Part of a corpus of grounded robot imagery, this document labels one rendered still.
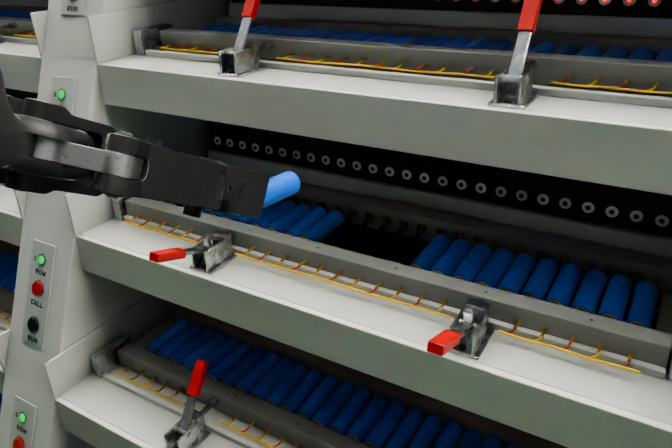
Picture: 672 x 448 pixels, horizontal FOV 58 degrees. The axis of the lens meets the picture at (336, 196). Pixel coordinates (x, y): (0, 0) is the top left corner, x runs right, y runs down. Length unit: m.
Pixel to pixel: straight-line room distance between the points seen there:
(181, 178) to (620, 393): 0.34
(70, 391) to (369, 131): 0.48
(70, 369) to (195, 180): 0.51
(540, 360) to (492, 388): 0.04
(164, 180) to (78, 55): 0.47
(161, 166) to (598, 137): 0.30
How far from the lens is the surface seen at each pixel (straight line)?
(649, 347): 0.50
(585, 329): 0.51
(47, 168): 0.27
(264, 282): 0.58
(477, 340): 0.49
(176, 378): 0.74
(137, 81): 0.68
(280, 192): 0.44
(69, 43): 0.76
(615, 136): 0.45
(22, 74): 0.84
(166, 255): 0.57
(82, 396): 0.79
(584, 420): 0.48
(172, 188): 0.30
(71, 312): 0.77
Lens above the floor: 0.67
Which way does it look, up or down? 5 degrees down
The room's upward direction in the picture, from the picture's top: 9 degrees clockwise
